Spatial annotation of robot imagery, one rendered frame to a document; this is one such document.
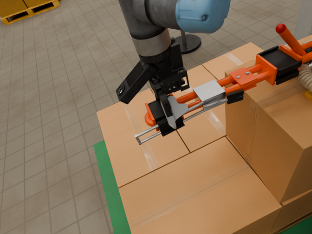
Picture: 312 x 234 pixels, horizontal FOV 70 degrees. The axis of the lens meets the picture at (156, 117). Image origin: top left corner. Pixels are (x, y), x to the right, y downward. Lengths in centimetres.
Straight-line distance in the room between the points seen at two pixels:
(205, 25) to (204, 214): 82
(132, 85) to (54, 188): 170
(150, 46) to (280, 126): 47
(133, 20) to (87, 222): 157
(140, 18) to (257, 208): 85
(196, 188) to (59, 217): 119
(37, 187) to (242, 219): 169
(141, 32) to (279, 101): 53
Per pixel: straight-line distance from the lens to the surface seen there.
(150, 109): 61
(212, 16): 35
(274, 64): 72
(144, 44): 45
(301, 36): 259
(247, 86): 67
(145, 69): 49
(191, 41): 292
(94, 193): 188
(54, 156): 230
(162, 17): 38
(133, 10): 42
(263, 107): 79
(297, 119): 78
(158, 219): 105
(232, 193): 106
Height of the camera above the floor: 152
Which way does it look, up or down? 47 degrees down
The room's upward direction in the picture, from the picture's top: 20 degrees counter-clockwise
